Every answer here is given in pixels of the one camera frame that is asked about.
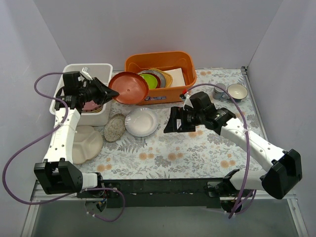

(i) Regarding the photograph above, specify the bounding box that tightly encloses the speckled oval dish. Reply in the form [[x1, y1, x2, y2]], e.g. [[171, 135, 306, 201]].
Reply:
[[104, 114, 126, 142]]

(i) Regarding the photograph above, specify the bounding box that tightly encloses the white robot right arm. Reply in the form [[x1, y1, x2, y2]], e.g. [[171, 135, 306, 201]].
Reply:
[[164, 92, 302, 199]]

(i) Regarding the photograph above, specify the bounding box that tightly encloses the lime green plate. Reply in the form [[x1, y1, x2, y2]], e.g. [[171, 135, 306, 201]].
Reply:
[[141, 74, 158, 89]]

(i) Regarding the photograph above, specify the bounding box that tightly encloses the floral table mat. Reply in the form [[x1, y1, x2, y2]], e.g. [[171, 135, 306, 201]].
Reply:
[[76, 69, 264, 179]]

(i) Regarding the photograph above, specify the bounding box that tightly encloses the orange plastic bin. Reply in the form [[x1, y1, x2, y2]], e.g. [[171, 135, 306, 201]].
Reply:
[[125, 51, 197, 105]]

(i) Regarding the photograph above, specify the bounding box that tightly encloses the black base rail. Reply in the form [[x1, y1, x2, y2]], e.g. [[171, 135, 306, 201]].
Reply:
[[76, 179, 254, 213]]

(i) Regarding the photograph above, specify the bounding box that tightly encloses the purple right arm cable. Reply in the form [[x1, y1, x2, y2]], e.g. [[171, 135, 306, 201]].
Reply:
[[180, 83, 257, 219]]

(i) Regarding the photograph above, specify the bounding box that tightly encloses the grey rimmed plate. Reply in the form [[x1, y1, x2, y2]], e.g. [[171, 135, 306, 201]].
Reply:
[[138, 70, 166, 89]]

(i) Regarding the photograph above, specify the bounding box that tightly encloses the cream divided plate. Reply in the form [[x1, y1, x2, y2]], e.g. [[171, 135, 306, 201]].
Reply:
[[72, 125, 103, 165]]

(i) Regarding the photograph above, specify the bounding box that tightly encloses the green rimmed bowl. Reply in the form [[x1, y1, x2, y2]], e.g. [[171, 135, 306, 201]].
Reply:
[[227, 84, 248, 102]]

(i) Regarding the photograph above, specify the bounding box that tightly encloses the red round plate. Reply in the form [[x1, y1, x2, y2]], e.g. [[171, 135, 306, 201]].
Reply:
[[108, 72, 149, 105]]

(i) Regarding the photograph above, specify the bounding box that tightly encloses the pink polka dot plate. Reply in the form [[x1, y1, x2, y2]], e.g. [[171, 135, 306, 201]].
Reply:
[[82, 101, 100, 113]]

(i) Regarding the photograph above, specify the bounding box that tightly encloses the white square plate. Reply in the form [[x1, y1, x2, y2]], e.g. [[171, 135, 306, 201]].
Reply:
[[165, 68, 186, 87]]

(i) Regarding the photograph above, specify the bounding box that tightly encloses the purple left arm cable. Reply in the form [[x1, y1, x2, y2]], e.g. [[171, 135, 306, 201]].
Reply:
[[1, 71, 126, 222]]

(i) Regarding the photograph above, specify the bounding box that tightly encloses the white round plate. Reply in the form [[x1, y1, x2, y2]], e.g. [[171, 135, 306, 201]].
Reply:
[[125, 107, 158, 137]]

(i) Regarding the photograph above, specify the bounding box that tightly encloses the white plastic bin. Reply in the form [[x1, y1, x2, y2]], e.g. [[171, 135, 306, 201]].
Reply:
[[49, 63, 113, 126]]

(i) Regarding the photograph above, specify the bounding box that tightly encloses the yellow woven basket plate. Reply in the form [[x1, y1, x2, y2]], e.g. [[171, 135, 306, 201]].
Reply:
[[150, 69, 173, 88]]

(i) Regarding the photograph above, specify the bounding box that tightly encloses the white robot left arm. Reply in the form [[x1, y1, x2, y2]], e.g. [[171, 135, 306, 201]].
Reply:
[[34, 71, 119, 198]]

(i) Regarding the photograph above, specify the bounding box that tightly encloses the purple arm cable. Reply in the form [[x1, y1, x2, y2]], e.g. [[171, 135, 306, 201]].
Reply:
[[1, 71, 126, 222], [180, 83, 257, 219]]

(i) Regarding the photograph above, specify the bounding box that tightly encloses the small patterned mug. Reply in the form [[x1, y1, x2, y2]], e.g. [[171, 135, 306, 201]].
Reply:
[[212, 83, 229, 100]]

